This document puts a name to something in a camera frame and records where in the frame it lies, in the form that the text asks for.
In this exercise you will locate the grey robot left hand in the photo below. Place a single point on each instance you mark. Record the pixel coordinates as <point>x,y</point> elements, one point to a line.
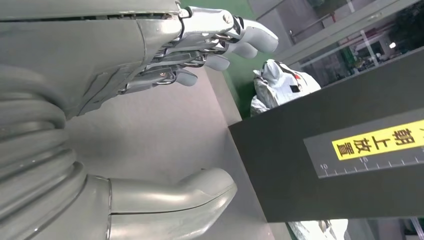
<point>82,49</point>

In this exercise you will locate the small white parcel black marks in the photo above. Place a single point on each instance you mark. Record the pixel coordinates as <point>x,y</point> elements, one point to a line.
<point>281,86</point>

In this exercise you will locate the black inbound scanner machine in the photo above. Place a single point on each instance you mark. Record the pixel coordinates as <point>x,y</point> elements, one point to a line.
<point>298,149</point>

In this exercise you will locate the grey window frame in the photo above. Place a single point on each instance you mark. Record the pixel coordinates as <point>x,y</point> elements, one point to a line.
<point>331,33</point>

